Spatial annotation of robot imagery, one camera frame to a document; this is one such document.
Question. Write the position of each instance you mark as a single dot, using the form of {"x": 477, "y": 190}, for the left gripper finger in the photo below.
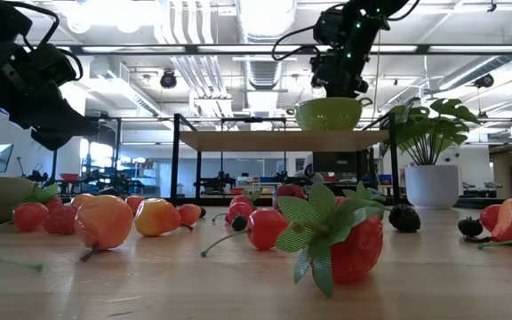
{"x": 67, "y": 120}
{"x": 53, "y": 141}

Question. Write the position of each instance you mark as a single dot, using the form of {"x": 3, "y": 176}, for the green colander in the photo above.
{"x": 331, "y": 115}

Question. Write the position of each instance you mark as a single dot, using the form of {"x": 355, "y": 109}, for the red strawberry with green leaves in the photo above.
{"x": 239, "y": 201}
{"x": 362, "y": 193}
{"x": 53, "y": 204}

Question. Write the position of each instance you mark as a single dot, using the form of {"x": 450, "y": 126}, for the dark red apple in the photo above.
{"x": 289, "y": 191}

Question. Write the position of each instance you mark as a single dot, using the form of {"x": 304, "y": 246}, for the blackberry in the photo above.
{"x": 405, "y": 218}

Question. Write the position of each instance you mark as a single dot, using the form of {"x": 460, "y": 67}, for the red cherry with green stem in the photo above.
{"x": 29, "y": 217}
{"x": 265, "y": 229}
{"x": 488, "y": 218}
{"x": 239, "y": 210}

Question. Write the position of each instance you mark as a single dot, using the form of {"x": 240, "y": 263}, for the large red strawberry green leaves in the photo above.
{"x": 358, "y": 253}

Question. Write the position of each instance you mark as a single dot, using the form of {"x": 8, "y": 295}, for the blueberry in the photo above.
{"x": 470, "y": 226}
{"x": 202, "y": 212}
{"x": 239, "y": 223}

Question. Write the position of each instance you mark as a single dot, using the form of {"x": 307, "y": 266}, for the black background robot arm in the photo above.
{"x": 216, "y": 182}

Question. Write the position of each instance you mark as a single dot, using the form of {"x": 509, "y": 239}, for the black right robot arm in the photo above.
{"x": 362, "y": 22}

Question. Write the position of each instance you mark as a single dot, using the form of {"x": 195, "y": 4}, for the wooden shelf with black legs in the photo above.
{"x": 282, "y": 141}

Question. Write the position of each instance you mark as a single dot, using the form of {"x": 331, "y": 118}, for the red raspberry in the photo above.
{"x": 60, "y": 220}

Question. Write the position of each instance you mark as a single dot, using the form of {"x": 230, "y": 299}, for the person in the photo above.
{"x": 309, "y": 171}

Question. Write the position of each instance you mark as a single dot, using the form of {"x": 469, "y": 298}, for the large orange peach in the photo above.
{"x": 102, "y": 222}

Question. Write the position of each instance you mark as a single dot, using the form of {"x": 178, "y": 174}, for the green plant in white pot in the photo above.
{"x": 431, "y": 186}

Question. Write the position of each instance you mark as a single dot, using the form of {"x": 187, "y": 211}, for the yellow-orange peach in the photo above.
{"x": 156, "y": 218}

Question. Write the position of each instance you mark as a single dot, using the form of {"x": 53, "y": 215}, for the black overhead beam with lights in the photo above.
{"x": 194, "y": 44}

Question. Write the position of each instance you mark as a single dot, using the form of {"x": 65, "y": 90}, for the small orange-red strawberry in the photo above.
{"x": 189, "y": 214}

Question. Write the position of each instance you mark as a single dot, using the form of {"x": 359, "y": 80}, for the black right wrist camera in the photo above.
{"x": 327, "y": 29}

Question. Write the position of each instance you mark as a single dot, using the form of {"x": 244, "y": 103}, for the black background workstation frame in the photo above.
{"x": 117, "y": 146}

